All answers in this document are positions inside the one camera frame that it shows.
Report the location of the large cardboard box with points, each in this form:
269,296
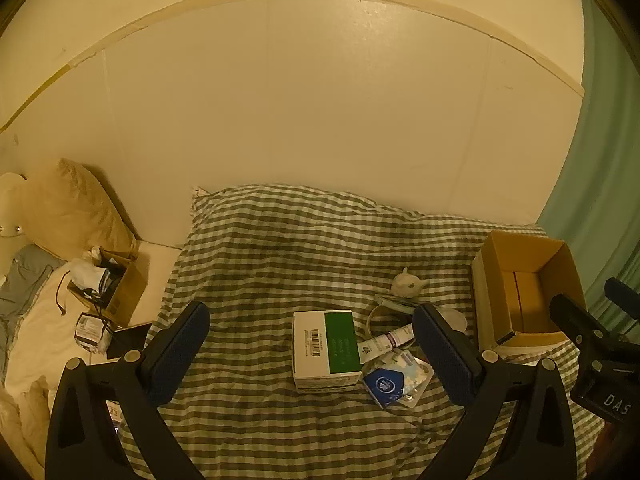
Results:
525,255

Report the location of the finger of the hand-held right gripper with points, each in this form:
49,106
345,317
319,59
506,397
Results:
580,320
625,297

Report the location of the small cardboard box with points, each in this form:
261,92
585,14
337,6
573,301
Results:
125,295

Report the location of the white tube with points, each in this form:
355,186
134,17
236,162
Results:
385,342

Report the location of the green white checked blanket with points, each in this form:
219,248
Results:
275,260

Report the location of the beige pillow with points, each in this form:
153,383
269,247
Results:
75,210

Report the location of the green curtain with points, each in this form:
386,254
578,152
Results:
600,160

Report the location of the blue mask packet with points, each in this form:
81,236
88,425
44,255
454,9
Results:
385,385

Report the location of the white plastic bag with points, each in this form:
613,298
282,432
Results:
87,275

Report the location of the white soft pillow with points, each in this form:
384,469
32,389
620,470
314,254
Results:
10,205

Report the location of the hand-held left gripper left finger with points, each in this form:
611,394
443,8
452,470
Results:
175,352

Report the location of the round bowl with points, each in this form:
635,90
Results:
370,322

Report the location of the white duvet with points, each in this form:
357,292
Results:
35,350

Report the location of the white toy figurine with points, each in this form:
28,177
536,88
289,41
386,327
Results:
406,285

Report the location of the grey cloth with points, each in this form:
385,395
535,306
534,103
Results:
25,280

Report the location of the white and green box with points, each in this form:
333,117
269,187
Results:
340,340

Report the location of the clear plastic lid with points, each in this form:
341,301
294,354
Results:
452,319

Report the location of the small wrapped packet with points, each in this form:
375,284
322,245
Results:
87,330

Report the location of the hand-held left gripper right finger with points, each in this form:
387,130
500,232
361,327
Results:
445,355

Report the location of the black pouch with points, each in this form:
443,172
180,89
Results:
127,342

